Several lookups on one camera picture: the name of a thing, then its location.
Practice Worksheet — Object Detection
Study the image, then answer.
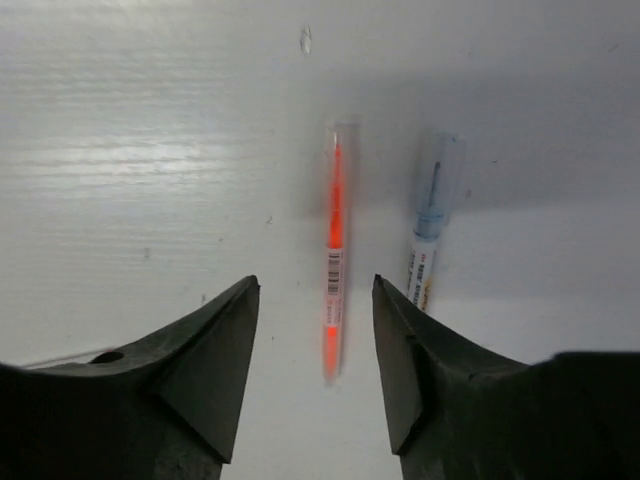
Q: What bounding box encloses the grey blue-tip pen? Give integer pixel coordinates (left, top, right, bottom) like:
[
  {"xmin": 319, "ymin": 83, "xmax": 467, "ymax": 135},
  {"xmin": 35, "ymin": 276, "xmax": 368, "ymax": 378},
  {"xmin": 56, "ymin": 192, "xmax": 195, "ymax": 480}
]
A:
[{"xmin": 405, "ymin": 131, "xmax": 467, "ymax": 312}]

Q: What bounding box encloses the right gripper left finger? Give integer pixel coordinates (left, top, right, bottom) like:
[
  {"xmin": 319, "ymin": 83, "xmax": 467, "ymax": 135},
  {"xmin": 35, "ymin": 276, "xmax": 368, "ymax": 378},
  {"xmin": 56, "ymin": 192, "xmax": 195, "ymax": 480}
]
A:
[{"xmin": 1, "ymin": 276, "xmax": 260, "ymax": 479}]

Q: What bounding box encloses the orange pen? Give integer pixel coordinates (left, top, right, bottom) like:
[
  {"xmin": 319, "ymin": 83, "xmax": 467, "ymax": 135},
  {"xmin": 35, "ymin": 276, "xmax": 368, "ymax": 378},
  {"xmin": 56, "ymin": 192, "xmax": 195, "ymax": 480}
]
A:
[{"xmin": 322, "ymin": 117, "xmax": 359, "ymax": 385}]

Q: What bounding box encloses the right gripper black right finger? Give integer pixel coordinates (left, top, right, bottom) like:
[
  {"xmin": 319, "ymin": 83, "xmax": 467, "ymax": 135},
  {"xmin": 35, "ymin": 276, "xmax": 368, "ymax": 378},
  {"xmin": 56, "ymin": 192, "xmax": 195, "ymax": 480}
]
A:
[{"xmin": 372, "ymin": 276, "xmax": 639, "ymax": 479}]

